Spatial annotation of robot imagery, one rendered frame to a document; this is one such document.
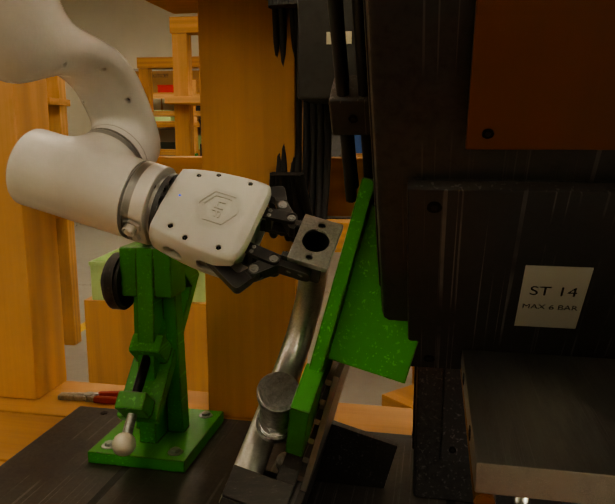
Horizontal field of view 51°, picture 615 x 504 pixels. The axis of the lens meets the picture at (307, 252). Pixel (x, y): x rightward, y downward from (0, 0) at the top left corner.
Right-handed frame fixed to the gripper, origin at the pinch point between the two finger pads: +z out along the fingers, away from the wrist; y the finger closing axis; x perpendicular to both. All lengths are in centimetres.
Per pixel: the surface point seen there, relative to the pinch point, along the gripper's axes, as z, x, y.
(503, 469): 17.5, -18.7, -21.4
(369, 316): 8.0, -5.7, -7.9
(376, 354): 9.5, -3.5, -10.0
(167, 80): -439, 688, 674
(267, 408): 2.0, -0.2, -16.5
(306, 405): 5.2, -2.8, -16.0
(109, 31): -554, 649, 707
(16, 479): -26.8, 27.3, -25.9
